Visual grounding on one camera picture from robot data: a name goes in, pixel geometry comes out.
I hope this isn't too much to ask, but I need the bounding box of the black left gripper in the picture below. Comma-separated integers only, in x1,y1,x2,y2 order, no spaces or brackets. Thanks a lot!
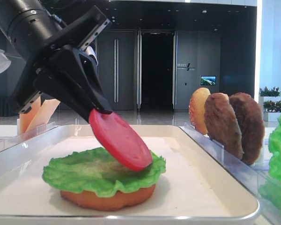
10,6,112,121

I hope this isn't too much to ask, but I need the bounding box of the red tomato slice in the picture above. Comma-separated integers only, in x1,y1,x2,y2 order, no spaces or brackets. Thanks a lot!
89,109,153,171

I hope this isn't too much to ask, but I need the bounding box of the green lettuce leaf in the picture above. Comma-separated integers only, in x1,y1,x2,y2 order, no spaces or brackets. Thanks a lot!
259,116,281,210
42,147,166,197

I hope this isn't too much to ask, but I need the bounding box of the bun slice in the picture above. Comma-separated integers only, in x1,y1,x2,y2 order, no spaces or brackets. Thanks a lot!
60,184,156,211

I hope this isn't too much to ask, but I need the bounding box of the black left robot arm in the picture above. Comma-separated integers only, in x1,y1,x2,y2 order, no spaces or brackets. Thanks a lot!
0,0,112,120

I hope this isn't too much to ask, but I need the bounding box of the yellow cheese slice front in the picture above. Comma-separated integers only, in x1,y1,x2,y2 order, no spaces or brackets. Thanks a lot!
26,99,60,132

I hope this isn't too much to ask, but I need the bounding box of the yellow cheese slice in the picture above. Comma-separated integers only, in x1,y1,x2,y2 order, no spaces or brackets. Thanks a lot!
17,97,41,135
26,99,60,132

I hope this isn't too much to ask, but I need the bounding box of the yellow cheese slice rear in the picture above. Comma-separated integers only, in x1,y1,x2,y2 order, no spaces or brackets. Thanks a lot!
17,97,41,135

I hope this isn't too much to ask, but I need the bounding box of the tan bread slice front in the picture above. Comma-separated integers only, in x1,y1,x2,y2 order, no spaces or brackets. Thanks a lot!
189,88,210,135

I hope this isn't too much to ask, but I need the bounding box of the brown meat patty rear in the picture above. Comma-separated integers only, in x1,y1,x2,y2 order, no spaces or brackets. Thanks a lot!
204,93,244,159

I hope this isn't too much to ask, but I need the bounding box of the brown meat patty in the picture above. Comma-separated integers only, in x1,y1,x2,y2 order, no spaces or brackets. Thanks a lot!
204,93,244,159
229,92,265,165

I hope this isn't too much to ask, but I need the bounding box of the brown meat patty front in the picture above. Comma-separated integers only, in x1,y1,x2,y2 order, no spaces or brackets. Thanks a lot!
229,92,265,165

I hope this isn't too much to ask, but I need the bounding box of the green lettuce leaf in holder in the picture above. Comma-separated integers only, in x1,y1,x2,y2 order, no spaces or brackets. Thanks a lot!
259,116,281,210

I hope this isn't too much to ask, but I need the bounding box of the white tray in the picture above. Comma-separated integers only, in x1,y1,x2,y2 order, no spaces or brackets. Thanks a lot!
0,125,260,225

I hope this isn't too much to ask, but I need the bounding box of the flower planter box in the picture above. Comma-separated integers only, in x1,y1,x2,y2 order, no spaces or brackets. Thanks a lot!
259,87,281,122

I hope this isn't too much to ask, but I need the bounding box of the clear cheese holder rail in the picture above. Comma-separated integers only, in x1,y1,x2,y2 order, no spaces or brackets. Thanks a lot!
16,119,57,135

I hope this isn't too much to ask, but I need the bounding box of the glass door frame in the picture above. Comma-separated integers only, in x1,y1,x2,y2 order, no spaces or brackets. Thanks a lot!
139,31,174,112

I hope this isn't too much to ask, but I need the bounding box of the clear tomato holder rail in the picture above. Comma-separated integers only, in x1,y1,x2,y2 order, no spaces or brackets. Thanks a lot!
0,130,44,152

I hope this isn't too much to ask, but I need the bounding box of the wall display screen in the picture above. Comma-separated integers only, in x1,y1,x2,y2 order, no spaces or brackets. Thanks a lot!
200,76,216,86

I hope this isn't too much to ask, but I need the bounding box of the clear patty holder rail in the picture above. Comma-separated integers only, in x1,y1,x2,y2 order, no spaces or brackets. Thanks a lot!
181,123,281,225

